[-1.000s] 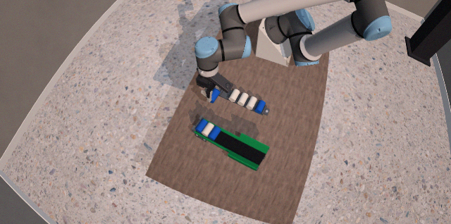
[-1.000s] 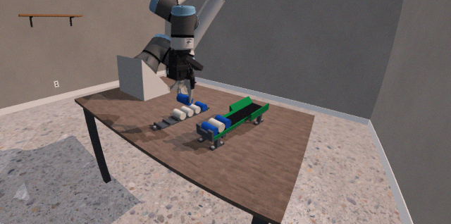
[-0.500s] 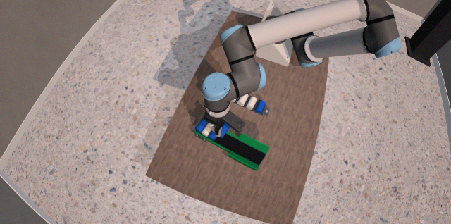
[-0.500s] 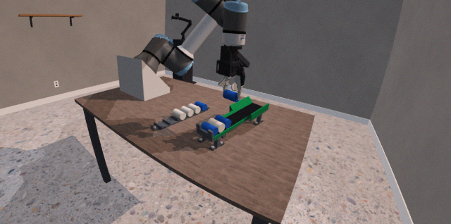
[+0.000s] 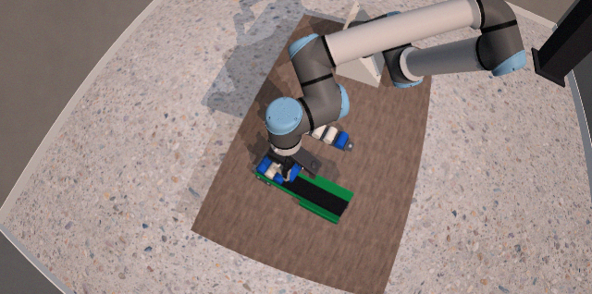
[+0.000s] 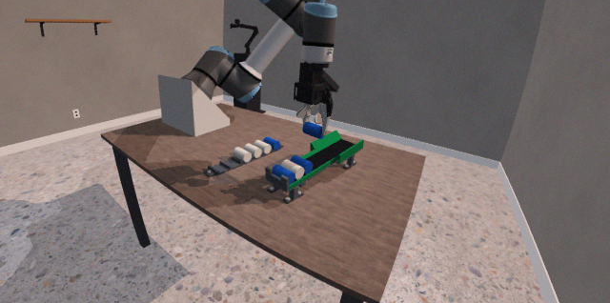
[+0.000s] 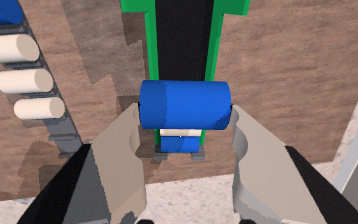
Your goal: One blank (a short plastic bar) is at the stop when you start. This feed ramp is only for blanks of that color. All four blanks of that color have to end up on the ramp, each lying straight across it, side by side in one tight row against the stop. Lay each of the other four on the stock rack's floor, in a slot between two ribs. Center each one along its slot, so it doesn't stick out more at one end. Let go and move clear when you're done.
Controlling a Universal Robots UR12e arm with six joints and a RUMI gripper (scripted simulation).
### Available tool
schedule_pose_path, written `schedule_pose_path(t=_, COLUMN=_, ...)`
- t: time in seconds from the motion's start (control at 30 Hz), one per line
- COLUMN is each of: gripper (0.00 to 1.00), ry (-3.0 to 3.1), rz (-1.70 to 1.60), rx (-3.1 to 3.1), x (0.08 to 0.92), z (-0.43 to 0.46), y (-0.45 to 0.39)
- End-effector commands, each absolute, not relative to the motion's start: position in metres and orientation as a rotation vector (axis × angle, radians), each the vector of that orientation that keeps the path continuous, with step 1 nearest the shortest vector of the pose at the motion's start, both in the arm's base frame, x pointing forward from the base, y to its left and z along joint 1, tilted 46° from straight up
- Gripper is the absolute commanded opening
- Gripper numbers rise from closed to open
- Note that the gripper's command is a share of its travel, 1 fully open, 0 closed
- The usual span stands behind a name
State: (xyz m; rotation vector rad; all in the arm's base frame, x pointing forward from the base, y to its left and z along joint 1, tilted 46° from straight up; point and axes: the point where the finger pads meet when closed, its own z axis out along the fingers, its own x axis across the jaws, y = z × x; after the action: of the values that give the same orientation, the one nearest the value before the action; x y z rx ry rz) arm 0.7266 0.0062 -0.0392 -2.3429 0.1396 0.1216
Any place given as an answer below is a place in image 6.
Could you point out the cream cylinder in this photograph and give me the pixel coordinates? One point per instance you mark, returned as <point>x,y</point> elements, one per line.
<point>255,151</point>
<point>242,154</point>
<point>297,170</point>
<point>266,148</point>

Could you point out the blue cylinder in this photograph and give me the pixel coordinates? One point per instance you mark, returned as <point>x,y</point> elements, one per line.
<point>274,143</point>
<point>278,170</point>
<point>313,130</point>
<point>307,165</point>

